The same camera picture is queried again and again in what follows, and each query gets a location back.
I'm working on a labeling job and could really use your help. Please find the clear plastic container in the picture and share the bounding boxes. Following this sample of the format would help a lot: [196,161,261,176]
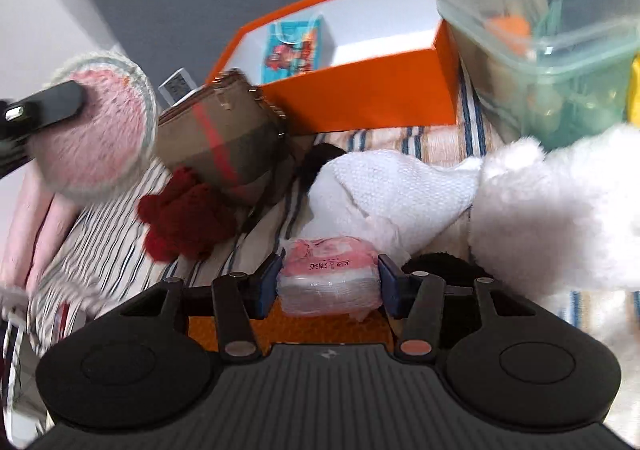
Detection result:
[422,0,640,153]

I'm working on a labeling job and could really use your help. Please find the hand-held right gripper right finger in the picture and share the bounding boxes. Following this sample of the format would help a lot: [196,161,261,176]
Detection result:
[377,254,541,363]

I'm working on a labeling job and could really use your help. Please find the blue printed packet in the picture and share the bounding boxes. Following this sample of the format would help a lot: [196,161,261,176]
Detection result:
[262,14,326,83]

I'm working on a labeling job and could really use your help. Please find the white fluffy plush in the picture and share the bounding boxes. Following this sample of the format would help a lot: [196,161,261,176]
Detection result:
[467,122,640,293]

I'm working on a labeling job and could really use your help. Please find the orange honeycomb mesh pad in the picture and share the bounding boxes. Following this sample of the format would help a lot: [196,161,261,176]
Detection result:
[187,310,396,346]

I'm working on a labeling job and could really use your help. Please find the dark cloth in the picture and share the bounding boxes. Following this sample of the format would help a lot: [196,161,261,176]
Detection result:
[300,142,346,191]

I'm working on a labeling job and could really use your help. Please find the brown handbag with red stripe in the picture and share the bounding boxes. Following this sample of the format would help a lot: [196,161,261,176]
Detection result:
[155,70,301,208]

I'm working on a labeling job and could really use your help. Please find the pink tissue packet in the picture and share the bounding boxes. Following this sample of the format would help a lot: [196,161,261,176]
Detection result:
[276,237,383,318]

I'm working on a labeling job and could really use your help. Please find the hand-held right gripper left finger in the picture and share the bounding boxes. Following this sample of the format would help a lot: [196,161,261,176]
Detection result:
[117,252,287,363]

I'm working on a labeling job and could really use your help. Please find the white knitted cloth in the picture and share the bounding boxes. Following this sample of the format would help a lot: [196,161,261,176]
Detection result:
[300,150,481,263]

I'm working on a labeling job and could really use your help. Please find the small white digital clock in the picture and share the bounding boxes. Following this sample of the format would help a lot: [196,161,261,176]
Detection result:
[159,70,196,108]

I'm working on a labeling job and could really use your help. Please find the pink round plush pad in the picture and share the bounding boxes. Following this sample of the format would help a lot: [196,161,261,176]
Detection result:
[25,54,158,203]

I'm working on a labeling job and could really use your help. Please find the narrow striped quilt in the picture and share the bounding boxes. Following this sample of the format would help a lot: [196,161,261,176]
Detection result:
[27,157,311,366]

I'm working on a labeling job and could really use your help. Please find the red knitted item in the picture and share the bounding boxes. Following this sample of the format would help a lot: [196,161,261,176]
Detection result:
[137,167,238,261]

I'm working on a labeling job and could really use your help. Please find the orange storage box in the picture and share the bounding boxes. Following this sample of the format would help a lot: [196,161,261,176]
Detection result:
[205,0,461,135]

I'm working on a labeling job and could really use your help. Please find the small orange item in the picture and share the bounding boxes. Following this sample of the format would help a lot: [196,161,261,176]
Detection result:
[487,14,531,55]

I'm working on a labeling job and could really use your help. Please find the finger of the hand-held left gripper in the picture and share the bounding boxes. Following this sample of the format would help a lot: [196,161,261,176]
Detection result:
[0,80,87,178]

